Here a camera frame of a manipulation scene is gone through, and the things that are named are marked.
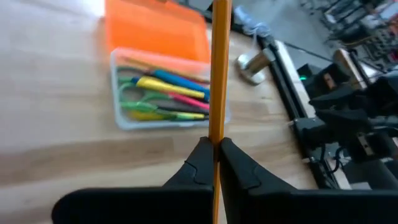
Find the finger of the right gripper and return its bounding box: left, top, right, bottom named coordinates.
left=309, top=84, right=374, bottom=110
left=315, top=108, right=379, bottom=128

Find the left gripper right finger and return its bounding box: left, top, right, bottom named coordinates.
left=219, top=137, right=398, bottom=224

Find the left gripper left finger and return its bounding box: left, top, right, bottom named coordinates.
left=51, top=136, right=215, bottom=224

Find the clear plastic supply box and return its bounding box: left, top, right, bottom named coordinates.
left=109, top=46, right=231, bottom=131

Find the slim yellow pen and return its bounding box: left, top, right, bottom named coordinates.
left=129, top=110, right=206, bottom=122

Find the black pen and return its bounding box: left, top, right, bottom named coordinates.
left=155, top=103, right=210, bottom=115

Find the pink pen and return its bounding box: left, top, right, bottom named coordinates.
left=169, top=92, right=211, bottom=111

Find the yellow highlighter pen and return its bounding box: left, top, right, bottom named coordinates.
left=132, top=76, right=206, bottom=100

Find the blue pen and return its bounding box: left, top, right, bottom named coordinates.
left=151, top=68, right=211, bottom=101

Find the orange pencil with red eraser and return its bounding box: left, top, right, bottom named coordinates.
left=207, top=0, right=233, bottom=224

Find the pink pencil with blue cap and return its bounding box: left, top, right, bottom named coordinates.
left=116, top=51, right=211, bottom=83

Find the orange plastic box lid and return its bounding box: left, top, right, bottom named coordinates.
left=104, top=0, right=213, bottom=65

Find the white cable bundle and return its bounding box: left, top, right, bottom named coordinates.
left=233, top=5, right=274, bottom=49

